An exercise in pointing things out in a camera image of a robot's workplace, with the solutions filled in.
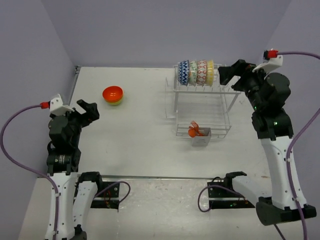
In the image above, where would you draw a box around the red lattice patterned bowl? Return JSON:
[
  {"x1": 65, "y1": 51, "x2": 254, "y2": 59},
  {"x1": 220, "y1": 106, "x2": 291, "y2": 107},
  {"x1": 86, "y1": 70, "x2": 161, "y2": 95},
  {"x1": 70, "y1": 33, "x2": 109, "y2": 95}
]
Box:
[{"x1": 196, "y1": 60, "x2": 207, "y2": 86}]

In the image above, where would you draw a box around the yellow patterned bowl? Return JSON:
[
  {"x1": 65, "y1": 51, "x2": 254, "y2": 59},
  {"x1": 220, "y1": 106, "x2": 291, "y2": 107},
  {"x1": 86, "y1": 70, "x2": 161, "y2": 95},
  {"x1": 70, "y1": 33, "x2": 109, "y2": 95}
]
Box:
[{"x1": 205, "y1": 59, "x2": 215, "y2": 86}]

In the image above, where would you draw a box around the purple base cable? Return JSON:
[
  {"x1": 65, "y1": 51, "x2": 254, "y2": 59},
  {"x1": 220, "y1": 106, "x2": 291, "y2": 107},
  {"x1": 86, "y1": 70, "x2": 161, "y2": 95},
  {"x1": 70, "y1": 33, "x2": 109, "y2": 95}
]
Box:
[
  {"x1": 197, "y1": 185, "x2": 235, "y2": 213},
  {"x1": 94, "y1": 180, "x2": 131, "y2": 208}
]

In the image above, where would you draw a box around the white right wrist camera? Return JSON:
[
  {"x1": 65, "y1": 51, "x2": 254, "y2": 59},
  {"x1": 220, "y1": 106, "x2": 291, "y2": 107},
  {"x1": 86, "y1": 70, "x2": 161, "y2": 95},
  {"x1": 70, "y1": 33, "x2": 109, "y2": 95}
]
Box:
[{"x1": 252, "y1": 48, "x2": 283, "y2": 74}]

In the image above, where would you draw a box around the white wire dish rack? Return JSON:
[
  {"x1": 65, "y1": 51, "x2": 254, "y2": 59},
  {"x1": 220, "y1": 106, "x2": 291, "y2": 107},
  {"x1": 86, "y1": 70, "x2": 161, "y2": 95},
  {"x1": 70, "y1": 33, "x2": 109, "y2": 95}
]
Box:
[{"x1": 164, "y1": 64, "x2": 240, "y2": 139}]

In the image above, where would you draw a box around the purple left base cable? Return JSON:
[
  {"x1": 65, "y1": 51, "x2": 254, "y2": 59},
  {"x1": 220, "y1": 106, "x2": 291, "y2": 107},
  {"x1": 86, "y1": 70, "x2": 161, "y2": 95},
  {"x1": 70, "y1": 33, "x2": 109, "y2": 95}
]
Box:
[{"x1": 94, "y1": 180, "x2": 131, "y2": 208}]

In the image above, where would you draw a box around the white cutlery holder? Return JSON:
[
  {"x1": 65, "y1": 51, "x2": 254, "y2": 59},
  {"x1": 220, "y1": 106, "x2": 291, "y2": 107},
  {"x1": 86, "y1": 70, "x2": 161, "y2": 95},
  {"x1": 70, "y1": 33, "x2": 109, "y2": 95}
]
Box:
[{"x1": 191, "y1": 127, "x2": 212, "y2": 147}]

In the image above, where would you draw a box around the orange plastic spoon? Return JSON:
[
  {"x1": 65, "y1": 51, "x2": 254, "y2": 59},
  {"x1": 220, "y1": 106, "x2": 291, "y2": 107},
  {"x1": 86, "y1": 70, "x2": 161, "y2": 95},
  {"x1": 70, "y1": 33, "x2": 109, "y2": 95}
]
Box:
[{"x1": 188, "y1": 126, "x2": 199, "y2": 138}]

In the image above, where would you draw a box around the orange plastic bowl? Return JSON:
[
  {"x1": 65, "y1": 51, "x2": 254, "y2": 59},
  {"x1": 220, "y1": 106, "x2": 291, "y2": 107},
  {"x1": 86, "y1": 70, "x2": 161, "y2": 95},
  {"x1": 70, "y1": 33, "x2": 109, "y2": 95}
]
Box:
[{"x1": 102, "y1": 85, "x2": 124, "y2": 104}]

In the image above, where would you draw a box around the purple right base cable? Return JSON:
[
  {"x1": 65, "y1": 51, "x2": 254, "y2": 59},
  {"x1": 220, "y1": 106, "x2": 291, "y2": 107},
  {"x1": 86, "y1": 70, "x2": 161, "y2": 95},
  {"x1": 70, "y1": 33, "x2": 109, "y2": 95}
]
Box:
[{"x1": 197, "y1": 185, "x2": 235, "y2": 213}]

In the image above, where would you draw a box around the blue zigzag patterned bowl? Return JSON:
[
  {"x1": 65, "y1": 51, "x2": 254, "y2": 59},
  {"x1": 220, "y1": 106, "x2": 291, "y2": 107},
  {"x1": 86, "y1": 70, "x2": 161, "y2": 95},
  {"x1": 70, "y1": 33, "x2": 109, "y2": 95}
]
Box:
[{"x1": 178, "y1": 60, "x2": 190, "y2": 86}]

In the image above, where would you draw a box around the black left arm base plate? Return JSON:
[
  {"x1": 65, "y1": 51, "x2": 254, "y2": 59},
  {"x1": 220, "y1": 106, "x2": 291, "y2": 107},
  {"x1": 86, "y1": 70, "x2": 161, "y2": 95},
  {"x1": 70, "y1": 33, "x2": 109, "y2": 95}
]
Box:
[{"x1": 90, "y1": 183, "x2": 120, "y2": 210}]

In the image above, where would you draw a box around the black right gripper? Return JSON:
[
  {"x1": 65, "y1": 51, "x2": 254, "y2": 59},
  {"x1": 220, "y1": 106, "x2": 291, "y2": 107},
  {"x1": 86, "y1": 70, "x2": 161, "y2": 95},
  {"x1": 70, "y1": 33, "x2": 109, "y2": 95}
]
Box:
[{"x1": 217, "y1": 59, "x2": 272, "y2": 110}]

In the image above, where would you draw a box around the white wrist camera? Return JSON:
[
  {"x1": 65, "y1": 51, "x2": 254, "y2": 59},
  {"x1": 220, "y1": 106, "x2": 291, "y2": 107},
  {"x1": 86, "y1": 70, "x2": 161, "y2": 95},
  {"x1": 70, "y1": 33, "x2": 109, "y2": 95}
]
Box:
[
  {"x1": 252, "y1": 48, "x2": 283, "y2": 74},
  {"x1": 49, "y1": 94, "x2": 75, "y2": 116}
]

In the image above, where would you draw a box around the green floral patterned bowl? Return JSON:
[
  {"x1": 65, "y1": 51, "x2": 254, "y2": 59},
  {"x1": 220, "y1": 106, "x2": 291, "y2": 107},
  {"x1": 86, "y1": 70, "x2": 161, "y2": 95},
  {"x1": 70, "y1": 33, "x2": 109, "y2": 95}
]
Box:
[{"x1": 188, "y1": 60, "x2": 198, "y2": 86}]

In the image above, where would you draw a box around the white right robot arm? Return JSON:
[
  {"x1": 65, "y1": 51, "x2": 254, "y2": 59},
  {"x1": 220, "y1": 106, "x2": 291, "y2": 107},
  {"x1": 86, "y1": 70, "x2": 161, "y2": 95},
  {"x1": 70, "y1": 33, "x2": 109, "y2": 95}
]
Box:
[{"x1": 217, "y1": 59, "x2": 317, "y2": 226}]

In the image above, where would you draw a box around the lime green plastic bowl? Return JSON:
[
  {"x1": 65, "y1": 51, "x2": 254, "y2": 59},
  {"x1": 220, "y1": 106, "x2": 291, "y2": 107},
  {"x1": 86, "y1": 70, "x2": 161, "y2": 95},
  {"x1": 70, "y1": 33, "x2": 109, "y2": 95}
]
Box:
[{"x1": 104, "y1": 96, "x2": 124, "y2": 106}]

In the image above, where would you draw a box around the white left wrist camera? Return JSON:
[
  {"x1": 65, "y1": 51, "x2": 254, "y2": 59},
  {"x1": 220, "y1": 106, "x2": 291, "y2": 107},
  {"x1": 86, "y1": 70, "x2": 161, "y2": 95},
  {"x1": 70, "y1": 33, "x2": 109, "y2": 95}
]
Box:
[{"x1": 49, "y1": 94, "x2": 75, "y2": 116}]

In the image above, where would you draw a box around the orange plastic fork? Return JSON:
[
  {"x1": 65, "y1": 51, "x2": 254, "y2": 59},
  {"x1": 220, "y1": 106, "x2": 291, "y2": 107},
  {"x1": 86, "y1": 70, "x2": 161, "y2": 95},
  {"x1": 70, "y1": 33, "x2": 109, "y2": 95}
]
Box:
[{"x1": 190, "y1": 120, "x2": 204, "y2": 136}]

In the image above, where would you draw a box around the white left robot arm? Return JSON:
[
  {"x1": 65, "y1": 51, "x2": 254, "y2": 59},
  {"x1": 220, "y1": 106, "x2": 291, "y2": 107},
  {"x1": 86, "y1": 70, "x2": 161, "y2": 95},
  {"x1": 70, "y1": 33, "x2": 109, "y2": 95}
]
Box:
[{"x1": 44, "y1": 94, "x2": 100, "y2": 240}]

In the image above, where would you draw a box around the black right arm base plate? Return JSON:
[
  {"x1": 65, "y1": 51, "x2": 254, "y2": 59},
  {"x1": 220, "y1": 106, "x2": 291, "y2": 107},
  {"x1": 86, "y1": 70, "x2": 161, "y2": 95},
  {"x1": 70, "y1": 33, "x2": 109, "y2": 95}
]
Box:
[{"x1": 207, "y1": 176, "x2": 255, "y2": 210}]

